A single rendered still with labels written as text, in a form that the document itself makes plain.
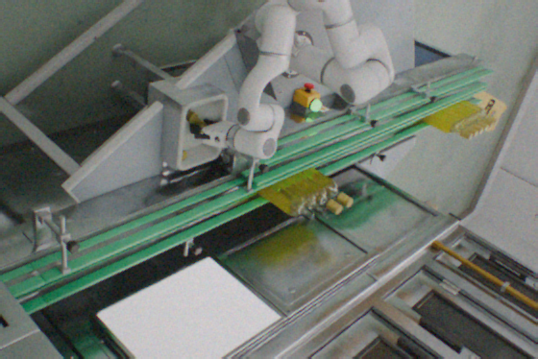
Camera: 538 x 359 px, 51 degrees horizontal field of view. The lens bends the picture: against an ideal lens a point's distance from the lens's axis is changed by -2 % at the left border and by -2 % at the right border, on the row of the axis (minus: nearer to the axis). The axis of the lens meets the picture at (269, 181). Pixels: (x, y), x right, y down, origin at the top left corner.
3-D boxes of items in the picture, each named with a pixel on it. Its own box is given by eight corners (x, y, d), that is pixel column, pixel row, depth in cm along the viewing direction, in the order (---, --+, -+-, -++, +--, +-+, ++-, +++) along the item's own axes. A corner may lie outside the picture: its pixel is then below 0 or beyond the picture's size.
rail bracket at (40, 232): (22, 236, 146) (66, 287, 134) (17, 183, 137) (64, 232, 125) (39, 230, 149) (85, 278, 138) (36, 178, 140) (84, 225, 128)
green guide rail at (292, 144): (243, 155, 182) (261, 166, 178) (244, 152, 182) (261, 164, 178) (479, 67, 298) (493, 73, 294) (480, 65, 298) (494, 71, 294)
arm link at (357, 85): (317, 65, 164) (359, 86, 155) (348, 47, 170) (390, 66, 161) (318, 93, 171) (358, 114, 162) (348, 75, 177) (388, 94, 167)
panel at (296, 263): (88, 320, 151) (166, 407, 134) (88, 312, 150) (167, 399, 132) (305, 209, 211) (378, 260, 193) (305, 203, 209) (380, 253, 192)
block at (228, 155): (216, 166, 186) (231, 176, 183) (219, 141, 181) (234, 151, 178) (224, 163, 189) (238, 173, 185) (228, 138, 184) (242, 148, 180)
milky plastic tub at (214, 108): (159, 159, 174) (178, 173, 170) (164, 93, 162) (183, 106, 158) (203, 145, 186) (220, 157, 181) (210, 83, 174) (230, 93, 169)
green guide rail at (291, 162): (240, 174, 186) (257, 185, 182) (240, 171, 186) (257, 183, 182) (475, 80, 302) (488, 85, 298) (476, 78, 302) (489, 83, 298)
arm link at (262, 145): (267, 105, 149) (290, 107, 156) (239, 99, 156) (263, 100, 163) (258, 161, 152) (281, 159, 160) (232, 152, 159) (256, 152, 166)
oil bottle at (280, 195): (248, 187, 195) (294, 220, 184) (251, 174, 192) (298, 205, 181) (259, 182, 198) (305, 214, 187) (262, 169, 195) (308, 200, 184)
